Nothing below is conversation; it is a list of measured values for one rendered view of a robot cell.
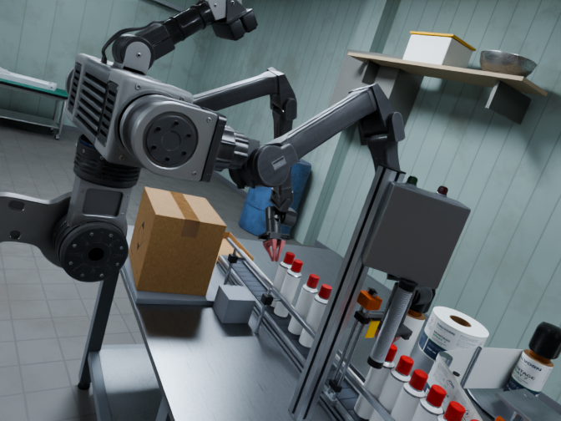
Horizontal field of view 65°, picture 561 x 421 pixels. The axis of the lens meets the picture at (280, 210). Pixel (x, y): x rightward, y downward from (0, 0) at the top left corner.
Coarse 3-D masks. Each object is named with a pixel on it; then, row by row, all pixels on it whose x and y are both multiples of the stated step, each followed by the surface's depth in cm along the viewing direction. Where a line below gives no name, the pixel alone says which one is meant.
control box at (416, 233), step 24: (408, 192) 91; (432, 192) 99; (384, 216) 92; (408, 216) 92; (432, 216) 91; (456, 216) 91; (384, 240) 93; (408, 240) 93; (432, 240) 92; (456, 240) 92; (384, 264) 95; (408, 264) 94; (432, 264) 93; (432, 288) 95
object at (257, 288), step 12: (240, 264) 184; (240, 276) 172; (252, 276) 175; (252, 288) 165; (264, 288) 168; (288, 324) 146; (288, 336) 139; (300, 348) 134; (348, 384) 124; (336, 396) 117; (348, 396) 118; (348, 408) 113; (360, 420) 110
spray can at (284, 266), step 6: (288, 252) 152; (288, 258) 151; (282, 264) 151; (288, 264) 151; (282, 270) 151; (276, 276) 153; (282, 276) 151; (276, 282) 152; (282, 282) 152; (276, 288) 153; (270, 306) 154
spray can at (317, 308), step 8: (328, 288) 132; (320, 296) 132; (328, 296) 132; (312, 304) 134; (320, 304) 132; (312, 312) 133; (320, 312) 132; (312, 320) 133; (320, 320) 133; (312, 328) 134; (304, 336) 135; (304, 344) 135
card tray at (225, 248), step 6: (228, 234) 223; (222, 240) 219; (234, 240) 217; (222, 246) 210; (228, 246) 213; (240, 246) 210; (222, 252) 203; (228, 252) 205; (246, 252) 204; (252, 258) 199
